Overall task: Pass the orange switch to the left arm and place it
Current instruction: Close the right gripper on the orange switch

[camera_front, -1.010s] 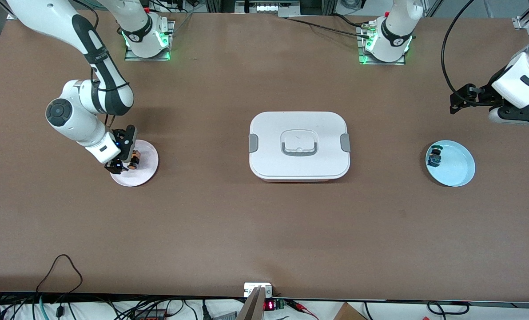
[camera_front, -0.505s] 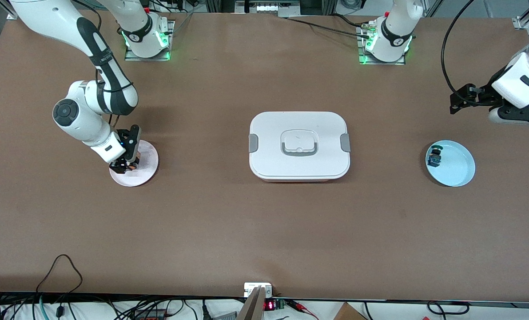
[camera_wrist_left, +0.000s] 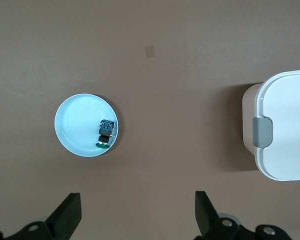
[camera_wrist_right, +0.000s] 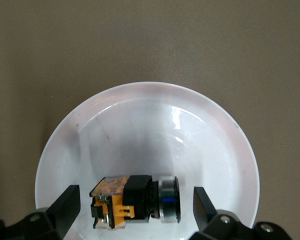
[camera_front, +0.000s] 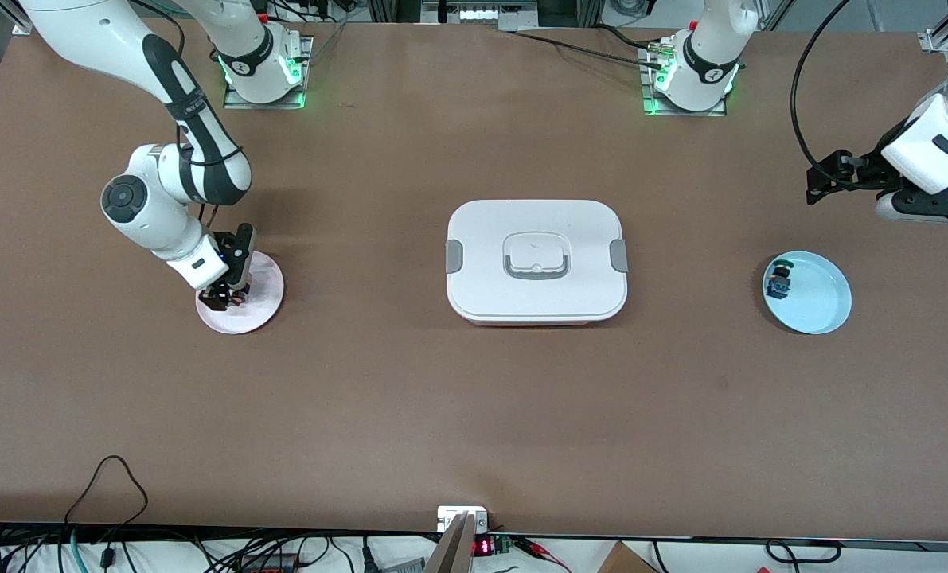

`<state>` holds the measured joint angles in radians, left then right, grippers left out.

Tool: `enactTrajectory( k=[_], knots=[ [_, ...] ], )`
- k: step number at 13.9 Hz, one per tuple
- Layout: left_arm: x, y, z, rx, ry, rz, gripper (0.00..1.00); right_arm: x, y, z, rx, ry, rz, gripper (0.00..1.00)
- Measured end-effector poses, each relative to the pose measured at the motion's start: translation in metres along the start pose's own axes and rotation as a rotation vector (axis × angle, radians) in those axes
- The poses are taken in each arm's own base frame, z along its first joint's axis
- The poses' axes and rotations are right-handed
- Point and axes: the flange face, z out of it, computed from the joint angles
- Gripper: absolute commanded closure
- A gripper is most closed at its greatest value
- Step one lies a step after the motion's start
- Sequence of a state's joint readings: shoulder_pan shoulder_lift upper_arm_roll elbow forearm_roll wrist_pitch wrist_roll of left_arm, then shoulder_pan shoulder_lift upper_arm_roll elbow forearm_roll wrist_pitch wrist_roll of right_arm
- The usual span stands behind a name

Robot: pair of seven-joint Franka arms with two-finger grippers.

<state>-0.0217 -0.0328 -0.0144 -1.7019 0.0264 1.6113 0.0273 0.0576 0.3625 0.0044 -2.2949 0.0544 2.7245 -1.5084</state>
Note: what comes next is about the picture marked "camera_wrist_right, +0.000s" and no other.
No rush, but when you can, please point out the white round plate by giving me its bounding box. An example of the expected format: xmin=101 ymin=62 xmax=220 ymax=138
xmin=34 ymin=81 xmax=261 ymax=240

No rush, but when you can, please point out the orange push-button switch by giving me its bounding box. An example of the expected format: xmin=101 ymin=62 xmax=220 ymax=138
xmin=89 ymin=174 xmax=182 ymax=230

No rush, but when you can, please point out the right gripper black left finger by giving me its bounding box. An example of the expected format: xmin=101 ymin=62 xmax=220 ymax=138
xmin=0 ymin=184 xmax=81 ymax=240

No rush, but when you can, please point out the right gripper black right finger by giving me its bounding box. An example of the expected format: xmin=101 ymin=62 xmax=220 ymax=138
xmin=189 ymin=186 xmax=296 ymax=240

